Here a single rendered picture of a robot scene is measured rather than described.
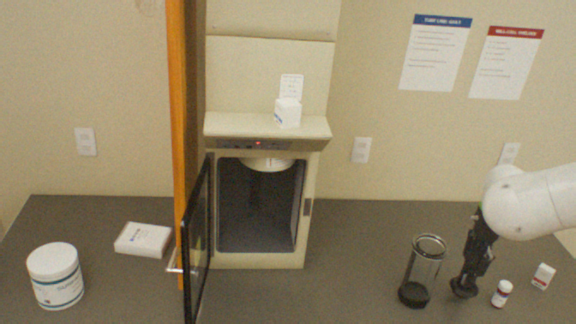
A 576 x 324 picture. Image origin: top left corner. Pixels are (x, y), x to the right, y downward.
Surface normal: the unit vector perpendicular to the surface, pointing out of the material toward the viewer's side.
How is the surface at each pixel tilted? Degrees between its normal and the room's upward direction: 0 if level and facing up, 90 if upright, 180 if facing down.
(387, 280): 0
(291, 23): 90
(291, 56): 90
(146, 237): 0
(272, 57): 90
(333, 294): 0
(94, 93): 90
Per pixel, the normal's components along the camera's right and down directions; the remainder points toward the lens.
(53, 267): 0.09, -0.84
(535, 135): 0.10, 0.53
